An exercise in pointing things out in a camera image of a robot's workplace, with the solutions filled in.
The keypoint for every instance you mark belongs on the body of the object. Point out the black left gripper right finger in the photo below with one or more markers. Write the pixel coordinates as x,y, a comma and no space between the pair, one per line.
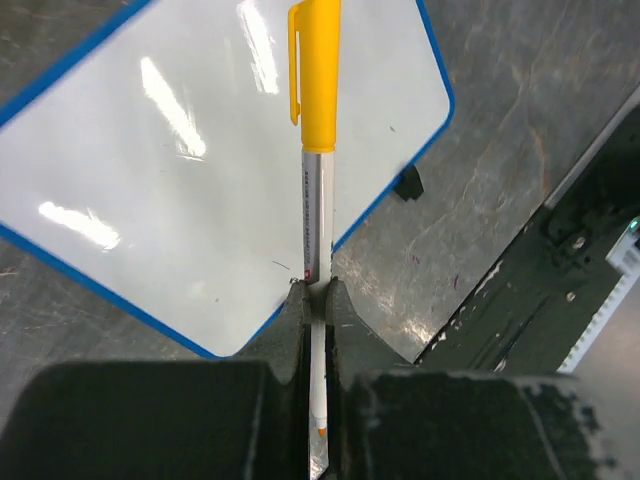
390,419

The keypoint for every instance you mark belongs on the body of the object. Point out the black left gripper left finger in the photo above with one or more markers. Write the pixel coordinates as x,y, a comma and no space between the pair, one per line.
243,417

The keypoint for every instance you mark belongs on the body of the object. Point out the blue framed whiteboard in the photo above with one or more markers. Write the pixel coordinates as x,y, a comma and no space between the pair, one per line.
156,163

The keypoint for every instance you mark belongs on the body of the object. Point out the white marker with yellow cap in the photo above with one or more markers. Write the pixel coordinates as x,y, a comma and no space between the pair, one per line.
313,37

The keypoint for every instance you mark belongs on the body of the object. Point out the black whiteboard foot clip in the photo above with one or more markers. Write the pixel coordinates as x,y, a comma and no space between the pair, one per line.
409,185

